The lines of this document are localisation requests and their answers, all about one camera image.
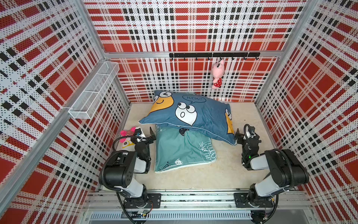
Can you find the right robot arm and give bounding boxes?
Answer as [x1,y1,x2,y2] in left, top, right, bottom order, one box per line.
[234,124,309,208]

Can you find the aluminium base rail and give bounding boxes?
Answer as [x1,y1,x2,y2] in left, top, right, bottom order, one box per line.
[79,189,319,224]

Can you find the teal cat pillow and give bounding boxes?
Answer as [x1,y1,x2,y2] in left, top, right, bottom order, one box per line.
[154,125,217,173]

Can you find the black hook rail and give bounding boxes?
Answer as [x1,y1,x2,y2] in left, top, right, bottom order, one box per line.
[169,52,261,59]

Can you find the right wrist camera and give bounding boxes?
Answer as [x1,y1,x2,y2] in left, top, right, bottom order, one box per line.
[243,124,256,140]

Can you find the white wire mesh basket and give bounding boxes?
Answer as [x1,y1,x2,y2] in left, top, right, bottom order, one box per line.
[69,61,119,119]

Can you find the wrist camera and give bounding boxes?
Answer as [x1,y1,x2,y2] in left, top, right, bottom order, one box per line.
[134,127,146,138]
[243,124,256,140]

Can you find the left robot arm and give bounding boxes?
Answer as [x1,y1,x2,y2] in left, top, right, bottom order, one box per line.
[99,127,161,209]

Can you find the pink pig plush toy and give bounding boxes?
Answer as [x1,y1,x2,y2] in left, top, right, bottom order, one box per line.
[211,59,225,89]

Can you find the blue cartoon pillow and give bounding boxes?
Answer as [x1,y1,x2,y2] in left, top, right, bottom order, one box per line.
[139,90,236,145]

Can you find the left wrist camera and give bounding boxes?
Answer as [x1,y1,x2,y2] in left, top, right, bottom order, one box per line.
[134,127,146,138]

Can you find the pink striped plush doll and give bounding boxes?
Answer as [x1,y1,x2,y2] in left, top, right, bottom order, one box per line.
[118,127,137,151]

